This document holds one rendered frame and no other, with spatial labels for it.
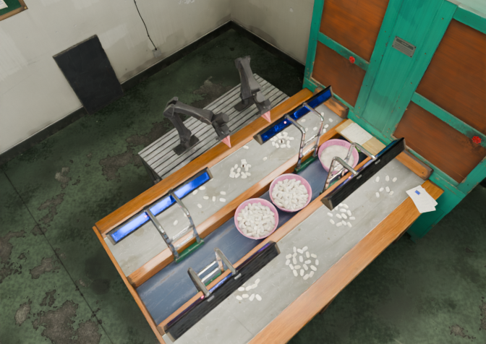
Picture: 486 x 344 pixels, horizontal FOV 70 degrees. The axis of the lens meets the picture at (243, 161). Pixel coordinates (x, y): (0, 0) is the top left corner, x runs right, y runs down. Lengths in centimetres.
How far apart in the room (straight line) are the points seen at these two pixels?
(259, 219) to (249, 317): 56
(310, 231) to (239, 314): 62
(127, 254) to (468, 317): 236
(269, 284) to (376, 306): 108
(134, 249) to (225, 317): 66
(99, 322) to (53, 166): 159
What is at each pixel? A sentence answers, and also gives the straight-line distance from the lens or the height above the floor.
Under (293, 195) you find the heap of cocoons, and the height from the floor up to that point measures 73.
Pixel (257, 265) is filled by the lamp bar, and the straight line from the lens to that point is 168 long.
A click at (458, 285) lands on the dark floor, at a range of 314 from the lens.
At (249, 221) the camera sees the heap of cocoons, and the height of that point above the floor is 74.
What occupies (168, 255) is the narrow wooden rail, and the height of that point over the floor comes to 76.
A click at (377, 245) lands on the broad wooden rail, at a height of 76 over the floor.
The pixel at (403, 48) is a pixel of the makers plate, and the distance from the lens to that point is 211.
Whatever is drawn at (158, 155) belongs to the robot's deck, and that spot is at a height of 67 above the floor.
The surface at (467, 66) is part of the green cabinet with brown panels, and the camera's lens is 199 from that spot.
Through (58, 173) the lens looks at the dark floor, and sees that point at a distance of 370.
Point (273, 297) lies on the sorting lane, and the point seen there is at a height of 74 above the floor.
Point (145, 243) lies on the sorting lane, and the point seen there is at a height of 74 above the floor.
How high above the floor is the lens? 268
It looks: 56 degrees down
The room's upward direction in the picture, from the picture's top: 4 degrees counter-clockwise
